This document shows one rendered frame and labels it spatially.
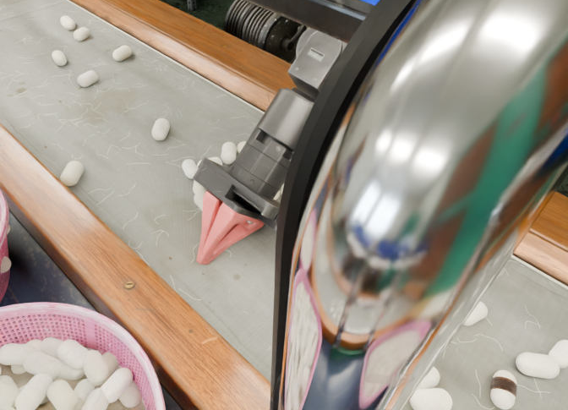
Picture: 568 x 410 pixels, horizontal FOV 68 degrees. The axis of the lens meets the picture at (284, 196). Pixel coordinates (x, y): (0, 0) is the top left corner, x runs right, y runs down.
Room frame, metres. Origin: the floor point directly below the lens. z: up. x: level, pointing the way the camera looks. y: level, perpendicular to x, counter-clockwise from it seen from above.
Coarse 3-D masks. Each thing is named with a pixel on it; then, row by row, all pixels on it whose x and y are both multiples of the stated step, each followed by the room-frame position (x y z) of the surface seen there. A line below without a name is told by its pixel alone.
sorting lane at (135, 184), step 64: (0, 0) 0.92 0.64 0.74; (64, 0) 0.94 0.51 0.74; (0, 64) 0.66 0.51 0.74; (64, 64) 0.67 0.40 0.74; (128, 64) 0.68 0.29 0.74; (64, 128) 0.49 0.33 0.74; (128, 128) 0.50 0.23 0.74; (192, 128) 0.51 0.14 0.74; (128, 192) 0.37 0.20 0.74; (192, 192) 0.38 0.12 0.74; (192, 256) 0.28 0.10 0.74; (256, 256) 0.28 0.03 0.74; (512, 256) 0.30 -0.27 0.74; (256, 320) 0.20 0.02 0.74; (512, 320) 0.22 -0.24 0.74; (448, 384) 0.15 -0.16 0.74
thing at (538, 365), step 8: (520, 360) 0.17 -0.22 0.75; (528, 360) 0.17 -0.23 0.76; (536, 360) 0.17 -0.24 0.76; (544, 360) 0.17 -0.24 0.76; (552, 360) 0.17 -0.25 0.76; (520, 368) 0.16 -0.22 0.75; (528, 368) 0.16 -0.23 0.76; (536, 368) 0.16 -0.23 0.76; (544, 368) 0.16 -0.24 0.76; (552, 368) 0.16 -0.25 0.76; (536, 376) 0.16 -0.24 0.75; (544, 376) 0.16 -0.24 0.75; (552, 376) 0.16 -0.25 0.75
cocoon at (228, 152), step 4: (224, 144) 0.45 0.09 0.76; (228, 144) 0.45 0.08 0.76; (232, 144) 0.45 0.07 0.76; (224, 148) 0.44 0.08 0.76; (228, 148) 0.44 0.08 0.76; (232, 148) 0.44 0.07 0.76; (236, 148) 0.45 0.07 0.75; (224, 152) 0.43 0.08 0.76; (228, 152) 0.43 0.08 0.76; (232, 152) 0.44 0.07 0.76; (224, 156) 0.43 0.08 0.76; (228, 156) 0.43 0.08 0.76; (232, 156) 0.43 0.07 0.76; (224, 160) 0.43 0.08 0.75; (228, 160) 0.43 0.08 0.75; (232, 160) 0.43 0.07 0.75; (228, 164) 0.43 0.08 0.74
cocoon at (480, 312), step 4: (480, 304) 0.22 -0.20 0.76; (484, 304) 0.22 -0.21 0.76; (476, 308) 0.22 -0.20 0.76; (480, 308) 0.22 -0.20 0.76; (484, 308) 0.22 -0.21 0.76; (472, 312) 0.21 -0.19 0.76; (476, 312) 0.21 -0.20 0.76; (480, 312) 0.22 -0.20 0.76; (484, 312) 0.22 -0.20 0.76; (472, 316) 0.21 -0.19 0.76; (476, 316) 0.21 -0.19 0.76; (480, 316) 0.21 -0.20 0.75; (484, 316) 0.21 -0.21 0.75; (468, 320) 0.21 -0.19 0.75; (472, 320) 0.21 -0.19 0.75; (476, 320) 0.21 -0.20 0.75; (464, 324) 0.21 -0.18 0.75; (468, 324) 0.21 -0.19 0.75; (472, 324) 0.21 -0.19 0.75
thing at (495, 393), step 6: (498, 372) 0.16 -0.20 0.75; (504, 372) 0.16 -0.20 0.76; (510, 378) 0.15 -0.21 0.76; (492, 390) 0.14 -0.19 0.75; (498, 390) 0.14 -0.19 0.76; (504, 390) 0.14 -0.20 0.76; (492, 396) 0.14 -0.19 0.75; (498, 396) 0.14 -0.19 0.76; (504, 396) 0.14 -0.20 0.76; (510, 396) 0.14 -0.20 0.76; (498, 402) 0.13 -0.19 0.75; (504, 402) 0.13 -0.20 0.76; (510, 402) 0.13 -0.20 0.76; (504, 408) 0.13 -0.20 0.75
